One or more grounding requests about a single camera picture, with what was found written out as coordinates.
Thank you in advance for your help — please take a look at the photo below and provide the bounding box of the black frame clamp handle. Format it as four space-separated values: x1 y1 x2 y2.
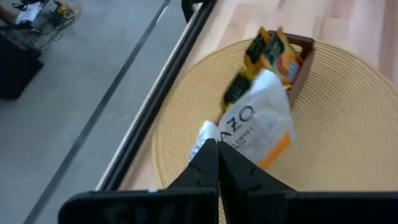
181 0 216 23

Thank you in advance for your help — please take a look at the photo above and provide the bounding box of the yellow floor cable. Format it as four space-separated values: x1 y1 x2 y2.
49 1 82 29

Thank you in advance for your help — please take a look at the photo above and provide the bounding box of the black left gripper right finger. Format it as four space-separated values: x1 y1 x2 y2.
218 141 398 224

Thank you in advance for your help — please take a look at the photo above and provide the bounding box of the white desk base plate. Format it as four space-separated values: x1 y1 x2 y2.
13 1 45 26

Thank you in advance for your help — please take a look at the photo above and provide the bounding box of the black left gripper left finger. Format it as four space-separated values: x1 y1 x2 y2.
58 138 219 224

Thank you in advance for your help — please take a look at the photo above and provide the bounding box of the brown wooden tea caddy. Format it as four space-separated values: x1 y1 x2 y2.
266 29 316 109

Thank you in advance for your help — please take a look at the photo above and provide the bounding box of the round woven straw placemat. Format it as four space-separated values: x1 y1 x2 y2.
150 38 398 192

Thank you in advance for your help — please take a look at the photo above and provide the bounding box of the white orange tea packet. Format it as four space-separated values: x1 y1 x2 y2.
189 68 297 170

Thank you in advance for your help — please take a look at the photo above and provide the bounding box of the black aluminium table frame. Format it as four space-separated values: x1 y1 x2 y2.
95 0 218 192

